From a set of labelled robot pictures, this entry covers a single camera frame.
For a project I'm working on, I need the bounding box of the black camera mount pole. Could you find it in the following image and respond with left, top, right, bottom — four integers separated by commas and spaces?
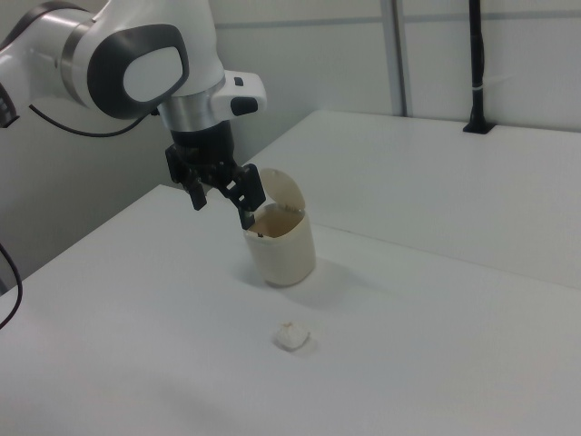
462, 0, 497, 135

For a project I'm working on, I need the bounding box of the grey partition frame post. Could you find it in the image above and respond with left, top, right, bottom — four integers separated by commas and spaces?
379, 0, 409, 116

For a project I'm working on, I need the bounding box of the small cream bin with lid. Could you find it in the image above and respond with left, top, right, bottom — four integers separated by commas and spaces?
243, 167, 317, 289

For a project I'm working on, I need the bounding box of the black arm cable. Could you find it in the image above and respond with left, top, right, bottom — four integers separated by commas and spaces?
28, 104, 159, 138

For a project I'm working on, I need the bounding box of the white paper trash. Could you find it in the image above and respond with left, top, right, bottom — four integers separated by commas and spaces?
271, 321, 311, 352

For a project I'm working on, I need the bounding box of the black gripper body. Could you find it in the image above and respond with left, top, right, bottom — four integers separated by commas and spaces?
169, 122, 242, 183

